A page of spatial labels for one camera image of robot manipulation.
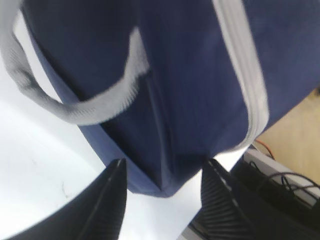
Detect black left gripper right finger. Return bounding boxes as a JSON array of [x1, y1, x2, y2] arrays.
[[200, 159, 255, 240]]

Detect navy blue lunch bag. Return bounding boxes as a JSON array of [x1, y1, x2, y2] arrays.
[[0, 0, 320, 197]]

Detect black cables under table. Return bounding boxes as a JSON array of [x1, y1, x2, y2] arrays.
[[232, 139, 320, 240]]

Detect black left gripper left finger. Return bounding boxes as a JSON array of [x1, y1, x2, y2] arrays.
[[11, 159, 127, 240]]

